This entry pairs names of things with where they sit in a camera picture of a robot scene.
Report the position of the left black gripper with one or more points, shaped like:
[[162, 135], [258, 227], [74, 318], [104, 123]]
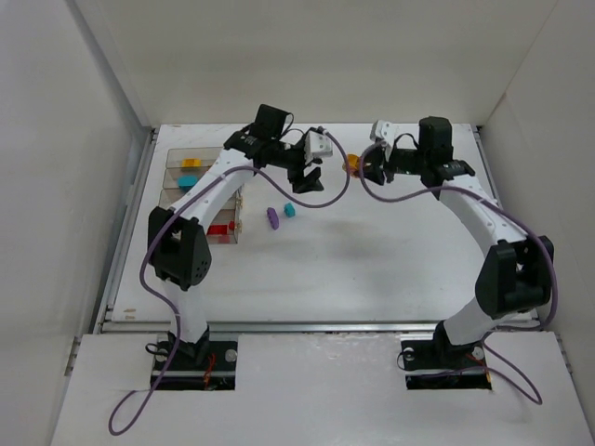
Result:
[[299, 163]]

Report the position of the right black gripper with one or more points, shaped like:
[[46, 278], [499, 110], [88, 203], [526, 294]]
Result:
[[380, 163]]

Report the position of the purple lego block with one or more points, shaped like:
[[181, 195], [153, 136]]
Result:
[[273, 218]]

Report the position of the red lego block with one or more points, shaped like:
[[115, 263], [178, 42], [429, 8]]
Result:
[[217, 230]]

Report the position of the teal lego block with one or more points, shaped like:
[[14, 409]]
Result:
[[186, 183]]

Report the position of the yellow flower lego block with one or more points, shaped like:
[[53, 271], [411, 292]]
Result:
[[352, 165]]

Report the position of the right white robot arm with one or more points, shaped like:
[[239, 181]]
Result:
[[517, 273]]

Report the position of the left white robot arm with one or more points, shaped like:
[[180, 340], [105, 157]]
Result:
[[178, 249]]

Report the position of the clear compartment organizer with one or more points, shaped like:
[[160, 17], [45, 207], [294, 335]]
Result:
[[217, 198]]

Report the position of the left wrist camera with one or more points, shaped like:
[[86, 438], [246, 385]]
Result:
[[317, 146]]

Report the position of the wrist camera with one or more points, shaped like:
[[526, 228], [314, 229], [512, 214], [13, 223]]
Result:
[[317, 146], [384, 131]]

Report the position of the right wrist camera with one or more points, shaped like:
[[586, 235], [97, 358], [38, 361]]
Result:
[[384, 131]]

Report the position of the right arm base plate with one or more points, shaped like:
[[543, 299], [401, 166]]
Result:
[[427, 366]]

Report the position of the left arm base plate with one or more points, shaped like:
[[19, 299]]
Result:
[[211, 367]]

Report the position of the aluminium rail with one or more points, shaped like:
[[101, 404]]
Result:
[[111, 327]]

